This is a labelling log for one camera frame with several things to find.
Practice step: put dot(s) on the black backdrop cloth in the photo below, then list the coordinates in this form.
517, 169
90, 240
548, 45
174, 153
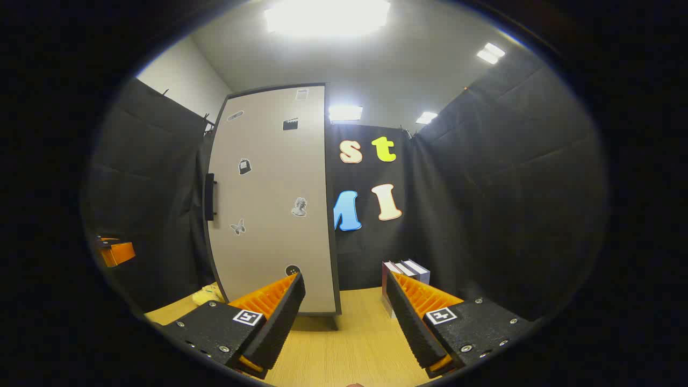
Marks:
484, 188

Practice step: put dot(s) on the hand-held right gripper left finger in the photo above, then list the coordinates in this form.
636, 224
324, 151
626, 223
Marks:
282, 322

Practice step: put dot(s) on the blue grey book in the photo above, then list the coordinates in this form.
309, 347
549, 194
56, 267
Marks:
419, 271

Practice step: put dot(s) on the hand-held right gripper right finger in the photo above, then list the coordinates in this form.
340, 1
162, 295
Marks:
411, 322

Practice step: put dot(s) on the cream fluffy ball toy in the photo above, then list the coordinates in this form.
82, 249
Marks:
207, 295

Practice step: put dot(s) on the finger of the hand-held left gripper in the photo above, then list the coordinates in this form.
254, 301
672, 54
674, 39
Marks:
119, 252

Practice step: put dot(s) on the white book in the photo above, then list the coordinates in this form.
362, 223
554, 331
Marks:
404, 269

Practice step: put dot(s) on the light grey cabinet door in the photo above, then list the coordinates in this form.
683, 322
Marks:
269, 188

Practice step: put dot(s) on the ceiling light panel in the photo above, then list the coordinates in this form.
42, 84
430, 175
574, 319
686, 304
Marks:
427, 117
491, 52
345, 113
328, 16

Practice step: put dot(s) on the dark grey cabinet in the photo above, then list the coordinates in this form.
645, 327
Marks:
333, 242

